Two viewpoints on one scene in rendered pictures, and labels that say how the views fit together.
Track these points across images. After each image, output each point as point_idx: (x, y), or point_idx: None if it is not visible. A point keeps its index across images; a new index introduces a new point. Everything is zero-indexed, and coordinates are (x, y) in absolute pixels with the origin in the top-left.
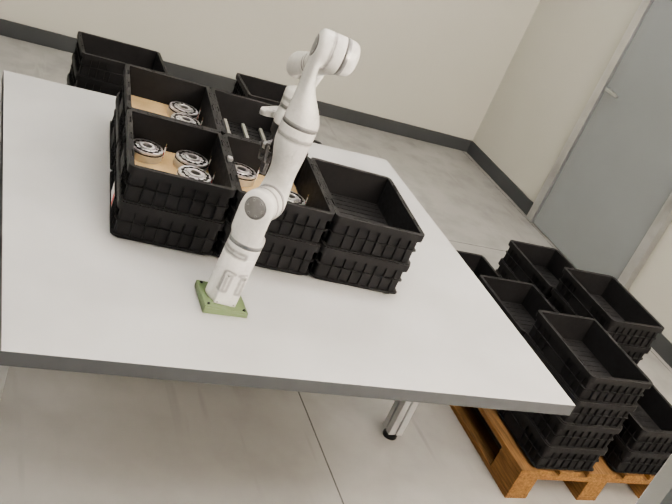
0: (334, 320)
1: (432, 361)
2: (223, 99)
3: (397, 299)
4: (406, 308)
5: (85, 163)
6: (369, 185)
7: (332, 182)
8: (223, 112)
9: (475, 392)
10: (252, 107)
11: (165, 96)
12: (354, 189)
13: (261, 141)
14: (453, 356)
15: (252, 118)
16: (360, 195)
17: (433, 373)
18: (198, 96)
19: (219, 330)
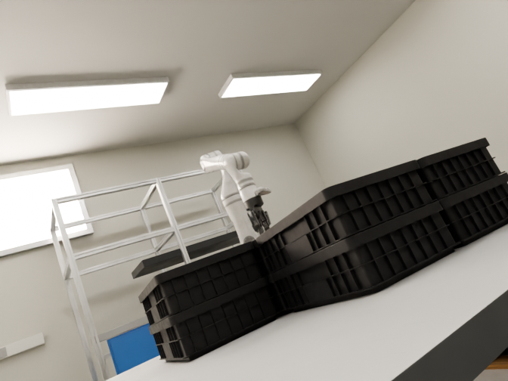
0: None
1: (142, 365)
2: (404, 175)
3: (159, 363)
4: (151, 366)
5: None
6: (183, 282)
7: (229, 274)
8: (410, 194)
9: (116, 376)
10: (372, 186)
11: (463, 174)
12: (202, 286)
13: (267, 212)
14: (121, 376)
15: (376, 204)
16: (194, 295)
17: (145, 363)
18: (430, 172)
19: None
